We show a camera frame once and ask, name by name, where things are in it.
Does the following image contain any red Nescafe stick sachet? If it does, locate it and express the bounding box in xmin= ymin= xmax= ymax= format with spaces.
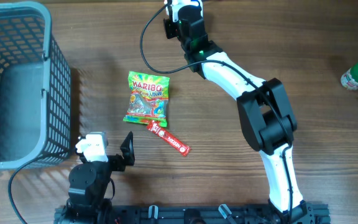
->
xmin=147 ymin=121 xmax=191 ymax=157

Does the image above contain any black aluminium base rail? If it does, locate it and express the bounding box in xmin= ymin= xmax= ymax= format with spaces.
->
xmin=53 ymin=202 xmax=331 ymax=224

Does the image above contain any right black camera cable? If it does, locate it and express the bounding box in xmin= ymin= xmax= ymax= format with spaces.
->
xmin=139 ymin=2 xmax=293 ymax=218

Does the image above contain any black camera cable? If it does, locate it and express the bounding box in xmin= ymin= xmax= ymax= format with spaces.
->
xmin=139 ymin=2 xmax=293 ymax=218
xmin=7 ymin=149 xmax=77 ymax=224

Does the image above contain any left black camera cable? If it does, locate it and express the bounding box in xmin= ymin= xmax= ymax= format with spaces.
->
xmin=7 ymin=149 xmax=77 ymax=224

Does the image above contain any grey plastic shopping basket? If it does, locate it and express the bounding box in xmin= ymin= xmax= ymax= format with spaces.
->
xmin=0 ymin=1 xmax=71 ymax=170

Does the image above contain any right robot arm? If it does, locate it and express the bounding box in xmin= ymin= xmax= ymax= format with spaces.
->
xmin=163 ymin=1 xmax=314 ymax=223

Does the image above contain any Haribo gummy candy bag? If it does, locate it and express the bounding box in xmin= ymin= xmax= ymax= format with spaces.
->
xmin=123 ymin=71 xmax=170 ymax=128

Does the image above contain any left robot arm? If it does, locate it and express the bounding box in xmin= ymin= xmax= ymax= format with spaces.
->
xmin=54 ymin=132 xmax=135 ymax=223

